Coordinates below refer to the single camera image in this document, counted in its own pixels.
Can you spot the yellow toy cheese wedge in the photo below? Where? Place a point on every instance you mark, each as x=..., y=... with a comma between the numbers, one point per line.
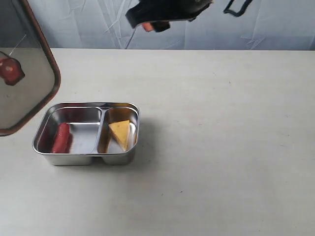
x=120, y=130

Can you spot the dark transparent box lid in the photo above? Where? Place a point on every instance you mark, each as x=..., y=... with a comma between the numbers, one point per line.
x=29, y=75

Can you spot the white wrinkled backdrop curtain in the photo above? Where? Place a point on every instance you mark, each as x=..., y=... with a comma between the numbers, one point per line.
x=101, y=24

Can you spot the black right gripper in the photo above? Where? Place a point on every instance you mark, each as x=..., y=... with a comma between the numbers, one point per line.
x=161, y=12

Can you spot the red toy sausage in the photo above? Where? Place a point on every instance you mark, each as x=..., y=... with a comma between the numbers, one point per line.
x=61, y=138

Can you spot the stainless steel lunch box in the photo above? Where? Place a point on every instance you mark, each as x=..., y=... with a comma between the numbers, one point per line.
x=90, y=135

